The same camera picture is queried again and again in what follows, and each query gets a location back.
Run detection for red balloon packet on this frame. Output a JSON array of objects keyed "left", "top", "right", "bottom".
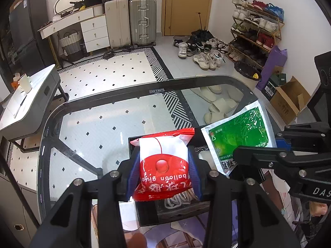
[{"left": 130, "top": 128, "right": 195, "bottom": 202}]

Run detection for grey side cabinet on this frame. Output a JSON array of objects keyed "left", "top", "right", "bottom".
[{"left": 1, "top": 174, "right": 41, "bottom": 247}]

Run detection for grey white coffee table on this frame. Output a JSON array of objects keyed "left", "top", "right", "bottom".
[{"left": 1, "top": 64, "right": 69, "bottom": 153}]

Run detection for open cardboard box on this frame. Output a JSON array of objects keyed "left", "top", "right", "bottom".
[{"left": 270, "top": 76, "right": 311, "bottom": 125}]

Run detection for beige slippers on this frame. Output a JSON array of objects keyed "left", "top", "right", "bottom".
[{"left": 199, "top": 85, "right": 243, "bottom": 124}]

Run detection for white cup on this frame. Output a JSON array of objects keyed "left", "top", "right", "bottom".
[{"left": 18, "top": 74, "right": 32, "bottom": 93}]

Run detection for wooden door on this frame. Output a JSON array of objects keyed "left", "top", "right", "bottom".
[{"left": 161, "top": 0, "right": 212, "bottom": 36}]

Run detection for woven laundry basket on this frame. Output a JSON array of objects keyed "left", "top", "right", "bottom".
[{"left": 59, "top": 30, "right": 84, "bottom": 62}]

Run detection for beige suitcase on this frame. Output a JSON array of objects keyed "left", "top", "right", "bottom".
[{"left": 104, "top": 0, "right": 131, "bottom": 48}]

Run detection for person's right hand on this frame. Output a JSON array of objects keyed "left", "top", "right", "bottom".
[{"left": 309, "top": 201, "right": 328, "bottom": 217}]

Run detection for black cardboard storage box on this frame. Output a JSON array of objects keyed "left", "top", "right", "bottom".
[{"left": 127, "top": 126, "right": 236, "bottom": 226}]

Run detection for silver aluminium suitcase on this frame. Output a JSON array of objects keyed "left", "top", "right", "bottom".
[{"left": 129, "top": 0, "right": 157, "bottom": 47}]

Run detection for pile of shoes on floor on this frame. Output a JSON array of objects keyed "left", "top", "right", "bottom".
[{"left": 173, "top": 30, "right": 229, "bottom": 70}]

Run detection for person's left hand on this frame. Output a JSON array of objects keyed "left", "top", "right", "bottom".
[{"left": 126, "top": 233, "right": 147, "bottom": 248}]

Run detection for bagged white adidas shoelaces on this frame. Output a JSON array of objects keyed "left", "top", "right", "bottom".
[{"left": 164, "top": 188, "right": 198, "bottom": 209}]

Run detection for white drawer desk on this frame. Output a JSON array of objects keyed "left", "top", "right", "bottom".
[{"left": 39, "top": 4, "right": 110, "bottom": 68}]

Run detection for purple yoga mat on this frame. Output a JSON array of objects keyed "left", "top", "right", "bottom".
[{"left": 256, "top": 45, "right": 288, "bottom": 91}]

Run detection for anime print desk mat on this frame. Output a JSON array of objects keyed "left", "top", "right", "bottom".
[{"left": 91, "top": 169, "right": 301, "bottom": 248}]

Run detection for wooden shoe rack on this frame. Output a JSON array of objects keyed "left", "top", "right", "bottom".
[{"left": 228, "top": 0, "right": 284, "bottom": 70}]

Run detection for white plush toy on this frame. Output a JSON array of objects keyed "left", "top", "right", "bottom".
[{"left": 198, "top": 151, "right": 217, "bottom": 170}]

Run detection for large green medicine bag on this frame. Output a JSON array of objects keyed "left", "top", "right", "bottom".
[{"left": 201, "top": 100, "right": 277, "bottom": 176}]

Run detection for black waste bin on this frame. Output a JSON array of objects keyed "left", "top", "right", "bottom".
[{"left": 234, "top": 61, "right": 261, "bottom": 81}]

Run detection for black refrigerator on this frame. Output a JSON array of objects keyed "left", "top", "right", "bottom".
[{"left": 9, "top": 0, "right": 55, "bottom": 76}]

